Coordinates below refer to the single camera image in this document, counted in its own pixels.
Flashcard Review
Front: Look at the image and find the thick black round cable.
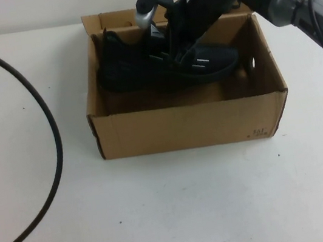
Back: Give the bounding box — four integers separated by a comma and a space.
0, 19, 78, 242

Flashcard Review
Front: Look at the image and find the black lace-up sneaker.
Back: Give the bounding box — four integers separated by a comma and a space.
90, 7, 243, 102

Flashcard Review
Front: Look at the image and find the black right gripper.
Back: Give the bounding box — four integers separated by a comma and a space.
159, 0, 257, 67

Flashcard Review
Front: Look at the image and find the brown cardboard shoe box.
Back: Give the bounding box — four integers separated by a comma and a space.
70, 0, 295, 164

